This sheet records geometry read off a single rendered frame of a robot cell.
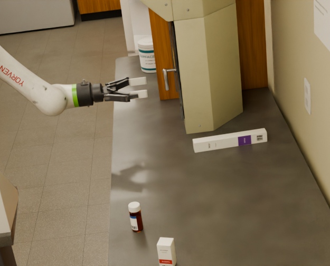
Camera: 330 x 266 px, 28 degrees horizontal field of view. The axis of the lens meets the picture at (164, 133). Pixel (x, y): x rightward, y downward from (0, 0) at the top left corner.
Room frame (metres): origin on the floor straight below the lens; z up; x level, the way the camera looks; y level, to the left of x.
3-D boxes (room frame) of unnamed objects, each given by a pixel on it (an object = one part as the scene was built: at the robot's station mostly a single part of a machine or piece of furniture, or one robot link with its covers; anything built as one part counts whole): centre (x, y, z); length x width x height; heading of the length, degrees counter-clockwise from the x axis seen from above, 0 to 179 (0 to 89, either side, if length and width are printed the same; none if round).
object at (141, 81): (2.49, 0.08, 1.14); 0.07 x 0.01 x 0.03; 90
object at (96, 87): (2.42, 0.22, 1.14); 0.09 x 0.08 x 0.07; 90
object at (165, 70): (2.42, -0.05, 1.17); 0.05 x 0.03 x 0.10; 89
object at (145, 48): (3.15, 0.01, 1.01); 0.13 x 0.13 x 0.15
